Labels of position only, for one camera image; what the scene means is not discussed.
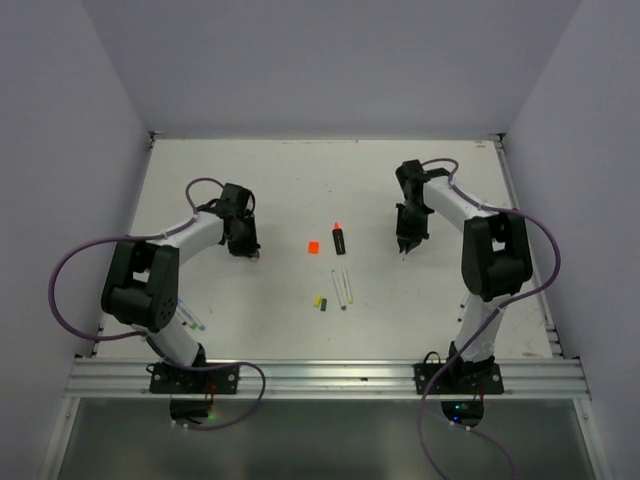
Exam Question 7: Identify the green marker pen body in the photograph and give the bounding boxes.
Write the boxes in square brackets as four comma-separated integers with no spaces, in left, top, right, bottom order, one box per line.
[331,270,347,311]

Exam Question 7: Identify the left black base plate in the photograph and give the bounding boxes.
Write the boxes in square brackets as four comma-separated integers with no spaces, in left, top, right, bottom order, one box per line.
[146,363,240,395]

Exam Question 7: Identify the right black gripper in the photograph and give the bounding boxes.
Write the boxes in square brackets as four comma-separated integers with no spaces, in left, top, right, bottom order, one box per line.
[396,200,430,250]

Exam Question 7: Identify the yellow marker pen body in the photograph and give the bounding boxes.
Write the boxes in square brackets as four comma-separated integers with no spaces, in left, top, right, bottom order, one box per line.
[342,265,354,305]

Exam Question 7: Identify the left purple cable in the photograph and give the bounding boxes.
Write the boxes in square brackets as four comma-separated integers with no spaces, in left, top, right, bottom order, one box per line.
[47,177,267,432]

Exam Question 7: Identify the black orange highlighter body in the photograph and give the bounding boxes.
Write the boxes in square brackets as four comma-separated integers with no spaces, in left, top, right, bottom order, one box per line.
[332,222,346,256]

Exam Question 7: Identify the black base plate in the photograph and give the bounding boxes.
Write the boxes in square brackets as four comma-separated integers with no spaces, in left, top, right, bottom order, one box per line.
[412,356,505,395]
[146,363,240,395]

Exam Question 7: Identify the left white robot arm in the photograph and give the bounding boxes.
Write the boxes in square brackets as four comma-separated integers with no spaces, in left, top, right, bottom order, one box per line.
[101,183,260,393]

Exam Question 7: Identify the teal capped pen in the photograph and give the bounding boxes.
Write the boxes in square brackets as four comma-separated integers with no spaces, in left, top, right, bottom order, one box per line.
[177,308,198,329]

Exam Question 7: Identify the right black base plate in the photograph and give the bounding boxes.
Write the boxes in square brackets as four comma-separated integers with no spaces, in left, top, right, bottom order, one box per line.
[412,356,505,395]

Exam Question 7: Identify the light blue capped pen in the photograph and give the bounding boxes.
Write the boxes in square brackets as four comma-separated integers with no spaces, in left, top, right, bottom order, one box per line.
[176,299,206,331]

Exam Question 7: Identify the orange highlighter cap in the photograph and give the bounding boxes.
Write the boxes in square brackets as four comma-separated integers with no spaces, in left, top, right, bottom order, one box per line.
[308,241,320,255]

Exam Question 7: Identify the aluminium mounting rail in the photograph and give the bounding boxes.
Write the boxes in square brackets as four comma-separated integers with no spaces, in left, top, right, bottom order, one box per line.
[64,357,590,400]

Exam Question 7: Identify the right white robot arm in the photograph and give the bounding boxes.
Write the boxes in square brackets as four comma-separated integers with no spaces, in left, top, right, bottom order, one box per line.
[395,160,533,393]

